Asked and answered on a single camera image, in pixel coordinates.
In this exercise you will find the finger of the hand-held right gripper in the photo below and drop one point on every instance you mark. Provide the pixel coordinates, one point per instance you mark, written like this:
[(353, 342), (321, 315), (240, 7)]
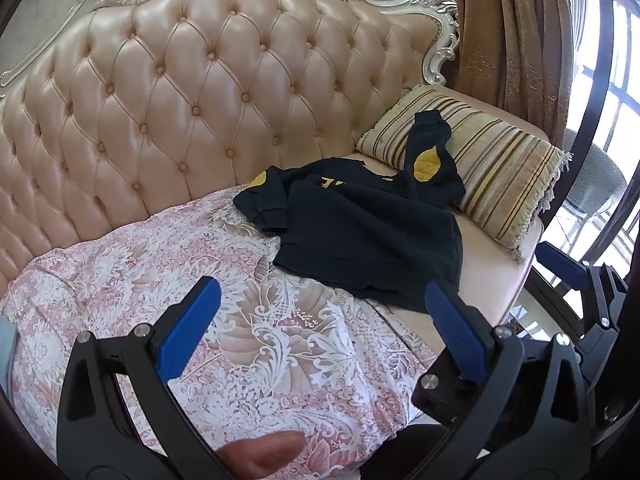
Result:
[(440, 395), (565, 267)]

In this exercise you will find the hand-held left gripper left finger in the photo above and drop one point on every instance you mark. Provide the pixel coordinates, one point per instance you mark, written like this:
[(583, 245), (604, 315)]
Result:
[(192, 325)]

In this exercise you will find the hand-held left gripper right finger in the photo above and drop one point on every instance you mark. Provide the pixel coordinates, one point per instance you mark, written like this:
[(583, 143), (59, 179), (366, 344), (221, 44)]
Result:
[(457, 330)]

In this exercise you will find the navy sweatshirt with yellow patches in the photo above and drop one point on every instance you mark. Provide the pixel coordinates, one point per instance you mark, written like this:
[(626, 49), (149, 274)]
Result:
[(360, 230)]

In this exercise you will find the person's left hand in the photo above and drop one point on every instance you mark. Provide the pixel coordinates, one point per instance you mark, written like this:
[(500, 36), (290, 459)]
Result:
[(260, 452)]

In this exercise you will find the pink floral blanket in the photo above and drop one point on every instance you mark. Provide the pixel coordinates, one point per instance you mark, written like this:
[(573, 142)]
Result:
[(125, 280)]

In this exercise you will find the grey wicker chair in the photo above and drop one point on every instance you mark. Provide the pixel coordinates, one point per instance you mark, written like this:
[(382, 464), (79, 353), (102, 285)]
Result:
[(595, 175)]

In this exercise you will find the striped fringed pillow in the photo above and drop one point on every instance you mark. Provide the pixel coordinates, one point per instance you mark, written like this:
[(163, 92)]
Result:
[(500, 170)]

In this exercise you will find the light blue cloth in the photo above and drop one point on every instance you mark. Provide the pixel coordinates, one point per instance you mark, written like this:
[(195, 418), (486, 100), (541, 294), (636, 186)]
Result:
[(6, 350)]

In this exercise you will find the brown patterned curtain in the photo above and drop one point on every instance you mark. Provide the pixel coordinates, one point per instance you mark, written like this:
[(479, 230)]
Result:
[(510, 35)]

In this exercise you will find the pink tufted leather sofa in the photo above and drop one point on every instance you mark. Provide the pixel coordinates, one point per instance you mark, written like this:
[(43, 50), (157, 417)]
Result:
[(175, 85)]

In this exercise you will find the black window frame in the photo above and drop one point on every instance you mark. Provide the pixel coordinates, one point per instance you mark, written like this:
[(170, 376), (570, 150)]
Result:
[(600, 60)]

